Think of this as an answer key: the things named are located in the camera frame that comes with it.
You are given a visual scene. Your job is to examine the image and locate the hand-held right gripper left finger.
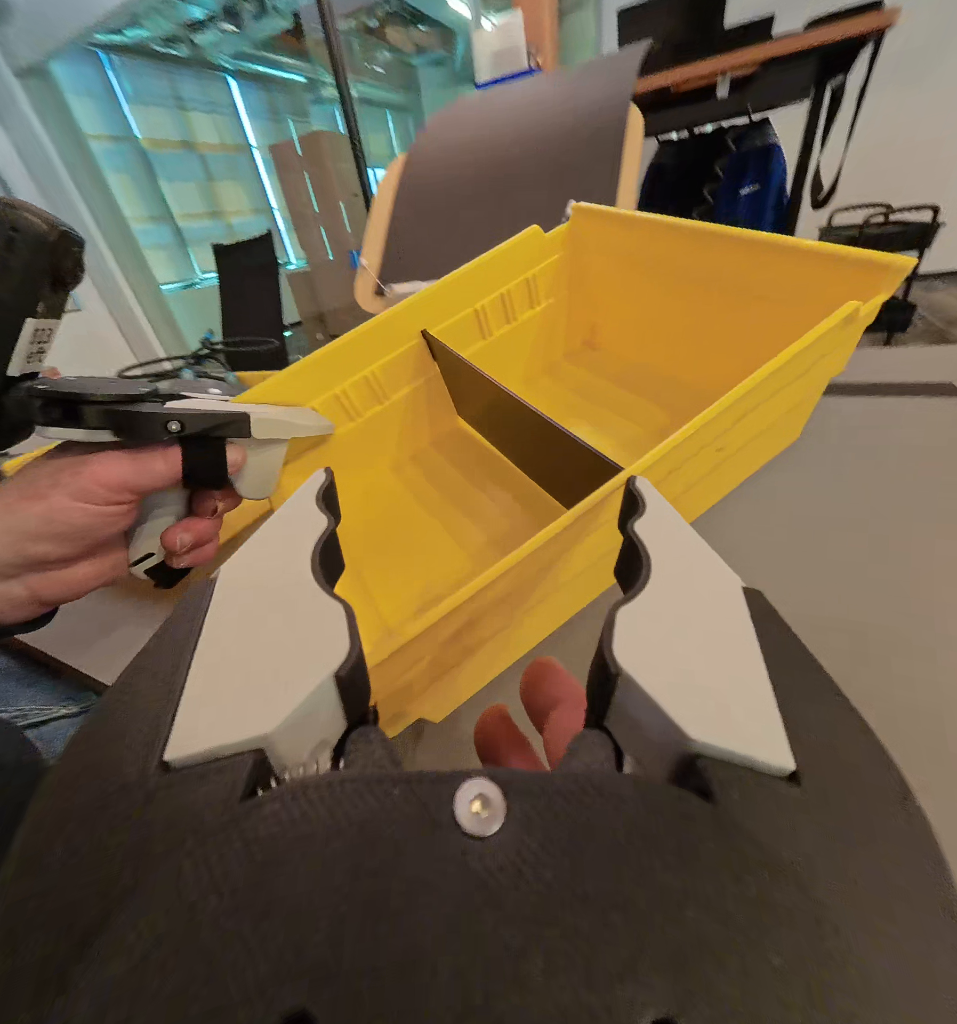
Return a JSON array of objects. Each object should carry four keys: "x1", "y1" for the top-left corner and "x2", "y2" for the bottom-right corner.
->
[{"x1": 162, "y1": 468, "x2": 371, "y2": 781}]

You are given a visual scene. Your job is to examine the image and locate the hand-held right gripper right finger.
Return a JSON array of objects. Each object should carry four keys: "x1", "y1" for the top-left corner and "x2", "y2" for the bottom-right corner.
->
[{"x1": 586, "y1": 476, "x2": 798, "y2": 781}]

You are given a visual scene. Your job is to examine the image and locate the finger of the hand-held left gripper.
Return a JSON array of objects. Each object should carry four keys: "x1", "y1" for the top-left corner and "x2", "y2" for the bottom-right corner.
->
[{"x1": 230, "y1": 398, "x2": 335, "y2": 499}]

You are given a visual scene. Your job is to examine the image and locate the yellow plastic bin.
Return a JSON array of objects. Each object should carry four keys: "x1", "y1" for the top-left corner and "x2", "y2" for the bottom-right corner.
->
[{"x1": 214, "y1": 202, "x2": 919, "y2": 739}]

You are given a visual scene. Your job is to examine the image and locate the black highback office chair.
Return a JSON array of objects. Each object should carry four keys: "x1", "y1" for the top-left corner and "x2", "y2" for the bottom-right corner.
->
[{"x1": 213, "y1": 232, "x2": 289, "y2": 373}]

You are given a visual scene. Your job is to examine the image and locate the stacked cardboard boxes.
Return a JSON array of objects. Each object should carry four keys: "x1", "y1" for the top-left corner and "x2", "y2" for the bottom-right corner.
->
[{"x1": 269, "y1": 132, "x2": 367, "y2": 337}]

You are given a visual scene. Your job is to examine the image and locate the black pole with round disc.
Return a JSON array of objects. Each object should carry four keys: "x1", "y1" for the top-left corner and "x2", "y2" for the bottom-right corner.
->
[{"x1": 318, "y1": 0, "x2": 375, "y2": 193}]

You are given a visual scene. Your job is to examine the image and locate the white box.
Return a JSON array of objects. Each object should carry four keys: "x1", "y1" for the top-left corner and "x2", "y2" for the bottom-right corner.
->
[{"x1": 472, "y1": 8, "x2": 543, "y2": 81}]

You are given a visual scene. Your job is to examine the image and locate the dark hanging jacket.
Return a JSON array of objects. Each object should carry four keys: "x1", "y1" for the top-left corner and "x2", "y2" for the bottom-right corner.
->
[{"x1": 638, "y1": 132, "x2": 727, "y2": 221}]

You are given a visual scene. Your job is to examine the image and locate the blue hanging jacket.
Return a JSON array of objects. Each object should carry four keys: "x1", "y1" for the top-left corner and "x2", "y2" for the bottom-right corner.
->
[{"x1": 718, "y1": 120, "x2": 791, "y2": 235}]

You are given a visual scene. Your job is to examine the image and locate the black monitor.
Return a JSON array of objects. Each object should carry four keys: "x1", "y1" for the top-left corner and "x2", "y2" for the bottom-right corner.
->
[{"x1": 618, "y1": 0, "x2": 887, "y2": 49}]

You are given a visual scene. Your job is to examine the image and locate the black wire rack cart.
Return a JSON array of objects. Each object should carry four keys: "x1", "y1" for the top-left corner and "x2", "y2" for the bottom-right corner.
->
[{"x1": 818, "y1": 204, "x2": 945, "y2": 347}]

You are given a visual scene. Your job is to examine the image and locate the black hanging strap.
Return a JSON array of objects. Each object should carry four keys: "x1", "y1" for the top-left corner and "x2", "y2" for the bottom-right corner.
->
[{"x1": 810, "y1": 32, "x2": 887, "y2": 211}]

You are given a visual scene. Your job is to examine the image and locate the wooden desk with black frame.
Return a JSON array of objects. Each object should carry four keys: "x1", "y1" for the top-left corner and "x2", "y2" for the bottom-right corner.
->
[{"x1": 630, "y1": 8, "x2": 903, "y2": 233}]

